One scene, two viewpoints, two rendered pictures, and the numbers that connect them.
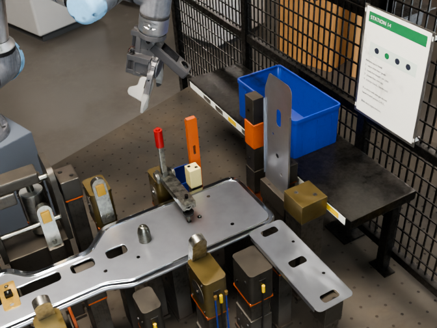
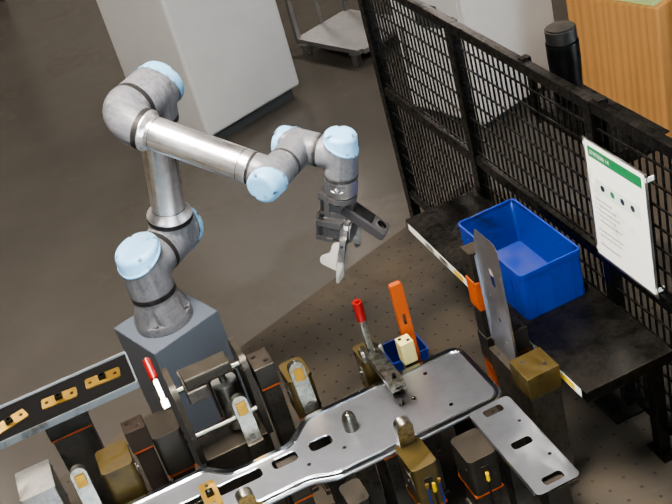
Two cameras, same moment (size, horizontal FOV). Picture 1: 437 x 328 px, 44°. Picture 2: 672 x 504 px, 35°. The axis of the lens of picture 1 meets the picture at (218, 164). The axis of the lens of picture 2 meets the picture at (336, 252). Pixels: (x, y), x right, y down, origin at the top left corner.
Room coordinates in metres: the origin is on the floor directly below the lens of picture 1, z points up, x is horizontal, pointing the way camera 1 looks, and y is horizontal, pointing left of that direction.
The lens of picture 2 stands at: (-0.75, -0.29, 2.59)
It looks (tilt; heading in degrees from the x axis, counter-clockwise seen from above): 32 degrees down; 13
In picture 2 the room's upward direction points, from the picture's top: 16 degrees counter-clockwise
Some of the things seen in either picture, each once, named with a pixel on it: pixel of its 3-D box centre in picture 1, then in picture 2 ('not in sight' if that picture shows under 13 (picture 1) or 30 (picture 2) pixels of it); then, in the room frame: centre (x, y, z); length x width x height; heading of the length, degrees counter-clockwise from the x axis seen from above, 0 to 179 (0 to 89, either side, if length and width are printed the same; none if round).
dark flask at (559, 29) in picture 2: not in sight; (564, 62); (1.54, -0.39, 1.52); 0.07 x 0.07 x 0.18
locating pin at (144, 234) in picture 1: (144, 234); (349, 422); (1.00, 0.20, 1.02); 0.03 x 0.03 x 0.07
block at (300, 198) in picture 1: (303, 243); (544, 423); (1.06, -0.22, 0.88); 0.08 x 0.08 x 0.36; 27
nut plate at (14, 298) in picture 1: (8, 294); (209, 493); (0.85, 0.50, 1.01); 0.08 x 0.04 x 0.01; 26
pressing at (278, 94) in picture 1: (276, 137); (494, 299); (1.16, -0.15, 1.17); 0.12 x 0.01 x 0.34; 27
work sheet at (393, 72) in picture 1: (392, 75); (623, 215); (1.22, -0.45, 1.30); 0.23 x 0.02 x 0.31; 27
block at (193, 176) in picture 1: (197, 215); (419, 397); (1.20, 0.07, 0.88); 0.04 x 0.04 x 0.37; 27
